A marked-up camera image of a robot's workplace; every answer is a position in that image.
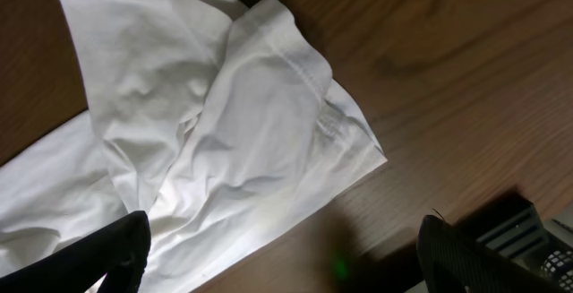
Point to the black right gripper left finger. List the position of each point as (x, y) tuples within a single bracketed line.
[(115, 255)]

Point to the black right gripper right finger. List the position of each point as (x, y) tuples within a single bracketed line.
[(451, 262)]

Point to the white t-shirt pixel print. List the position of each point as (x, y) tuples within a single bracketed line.
[(219, 120)]

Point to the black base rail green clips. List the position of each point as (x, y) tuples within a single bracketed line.
[(511, 227)]

